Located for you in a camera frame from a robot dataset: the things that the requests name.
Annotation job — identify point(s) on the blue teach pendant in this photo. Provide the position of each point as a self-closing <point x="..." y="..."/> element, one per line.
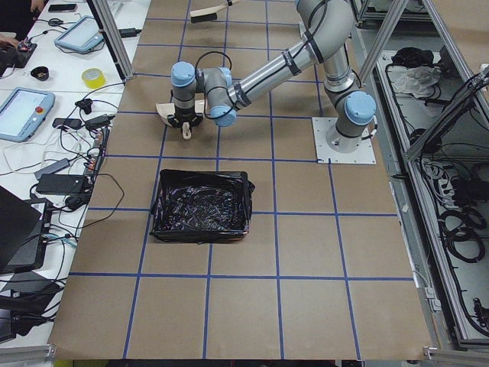
<point x="23" y="112"/>
<point x="81" y="37"/>

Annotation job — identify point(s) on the black small bowl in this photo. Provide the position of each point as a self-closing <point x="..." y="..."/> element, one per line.
<point x="40" y="73"/>

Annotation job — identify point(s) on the black power adapter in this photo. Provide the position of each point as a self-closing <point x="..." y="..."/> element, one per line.
<point x="61" y="184"/>

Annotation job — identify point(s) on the yellow tape roll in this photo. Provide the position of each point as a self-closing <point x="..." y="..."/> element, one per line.
<point x="93" y="78"/>

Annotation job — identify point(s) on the black laptop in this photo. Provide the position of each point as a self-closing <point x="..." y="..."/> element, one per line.
<point x="25" y="225"/>

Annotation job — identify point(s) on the pink bin with black bag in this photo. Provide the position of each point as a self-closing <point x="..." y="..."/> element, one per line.
<point x="202" y="206"/>

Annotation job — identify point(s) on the beige hand brush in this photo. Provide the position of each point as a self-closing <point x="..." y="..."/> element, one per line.
<point x="210" y="14"/>

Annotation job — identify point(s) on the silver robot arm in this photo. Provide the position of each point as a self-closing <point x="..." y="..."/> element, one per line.
<point x="211" y="93"/>

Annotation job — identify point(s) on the beige plastic dustpan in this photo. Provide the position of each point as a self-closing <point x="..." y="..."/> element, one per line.
<point x="165" y="109"/>

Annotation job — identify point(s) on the far blue teach pendant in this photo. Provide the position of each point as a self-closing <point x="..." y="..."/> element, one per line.
<point x="81" y="37"/>

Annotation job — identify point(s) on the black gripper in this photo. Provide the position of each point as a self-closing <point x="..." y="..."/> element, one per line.
<point x="185" y="114"/>

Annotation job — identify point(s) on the near blue teach pendant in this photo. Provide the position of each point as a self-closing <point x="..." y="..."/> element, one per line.
<point x="23" y="112"/>

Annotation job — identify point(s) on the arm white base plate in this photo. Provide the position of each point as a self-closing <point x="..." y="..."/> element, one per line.
<point x="333" y="148"/>

